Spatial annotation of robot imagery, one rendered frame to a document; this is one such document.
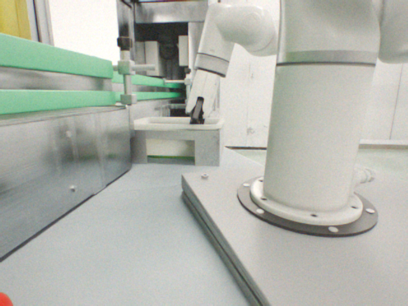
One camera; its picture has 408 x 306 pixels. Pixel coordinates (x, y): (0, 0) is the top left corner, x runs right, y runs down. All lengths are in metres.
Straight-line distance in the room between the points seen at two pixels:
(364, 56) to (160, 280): 0.26
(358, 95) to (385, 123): 4.89
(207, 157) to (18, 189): 0.36
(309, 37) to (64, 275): 0.30
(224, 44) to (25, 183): 0.44
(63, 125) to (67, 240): 0.14
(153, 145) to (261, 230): 0.38
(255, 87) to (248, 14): 3.57
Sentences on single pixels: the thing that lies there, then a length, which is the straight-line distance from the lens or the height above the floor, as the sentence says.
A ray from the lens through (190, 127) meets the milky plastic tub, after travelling 0.56.
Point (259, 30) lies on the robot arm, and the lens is 0.55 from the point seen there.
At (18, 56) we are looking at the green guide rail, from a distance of 0.36.
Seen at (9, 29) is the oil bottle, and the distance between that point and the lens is 0.52.
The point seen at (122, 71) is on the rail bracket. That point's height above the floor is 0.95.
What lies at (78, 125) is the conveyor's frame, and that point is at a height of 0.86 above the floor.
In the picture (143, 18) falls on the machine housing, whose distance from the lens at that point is 1.48.
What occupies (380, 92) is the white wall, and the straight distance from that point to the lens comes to 5.08.
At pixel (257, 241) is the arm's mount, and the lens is 0.25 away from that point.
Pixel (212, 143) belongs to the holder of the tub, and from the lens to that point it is 0.56.
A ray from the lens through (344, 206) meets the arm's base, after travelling 0.33.
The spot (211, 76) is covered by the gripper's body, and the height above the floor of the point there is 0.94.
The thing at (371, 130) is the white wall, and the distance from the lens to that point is 5.09.
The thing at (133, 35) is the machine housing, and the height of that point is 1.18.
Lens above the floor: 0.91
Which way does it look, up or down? 14 degrees down
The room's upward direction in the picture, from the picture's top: straight up
